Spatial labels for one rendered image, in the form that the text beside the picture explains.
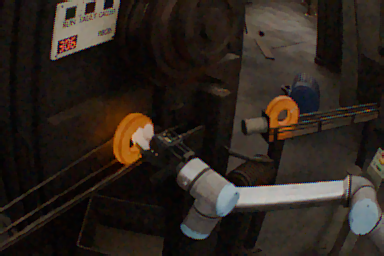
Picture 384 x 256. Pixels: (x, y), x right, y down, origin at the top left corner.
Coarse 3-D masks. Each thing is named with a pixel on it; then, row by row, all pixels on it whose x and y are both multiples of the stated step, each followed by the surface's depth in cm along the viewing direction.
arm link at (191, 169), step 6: (192, 162) 133; (198, 162) 133; (186, 168) 132; (192, 168) 132; (198, 168) 132; (180, 174) 132; (186, 174) 131; (192, 174) 131; (180, 180) 133; (186, 180) 132; (186, 186) 132
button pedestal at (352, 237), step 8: (376, 152) 186; (376, 160) 175; (368, 168) 171; (376, 168) 169; (376, 176) 168; (376, 184) 175; (376, 192) 180; (352, 232) 191; (352, 240) 191; (336, 248) 205; (344, 248) 196; (352, 248) 203
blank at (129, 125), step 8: (128, 120) 141; (136, 120) 142; (144, 120) 145; (120, 128) 140; (128, 128) 140; (136, 128) 143; (152, 128) 150; (120, 136) 139; (128, 136) 141; (120, 144) 139; (128, 144) 142; (120, 152) 140; (128, 152) 143; (136, 152) 147; (120, 160) 143; (128, 160) 144
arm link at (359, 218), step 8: (360, 192) 122; (368, 192) 120; (352, 200) 125; (360, 200) 118; (368, 200) 116; (376, 200) 119; (352, 208) 119; (360, 208) 115; (368, 208) 113; (376, 208) 113; (352, 216) 117; (360, 216) 115; (368, 216) 113; (376, 216) 112; (352, 224) 116; (360, 224) 115; (368, 224) 114; (376, 224) 115; (360, 232) 116; (368, 232) 116; (376, 232) 116; (368, 240) 119; (376, 240) 117; (376, 248) 118
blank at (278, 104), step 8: (280, 96) 181; (272, 104) 179; (280, 104) 179; (288, 104) 180; (272, 112) 179; (288, 112) 184; (296, 112) 183; (272, 120) 181; (288, 120) 184; (296, 120) 185; (288, 128) 185
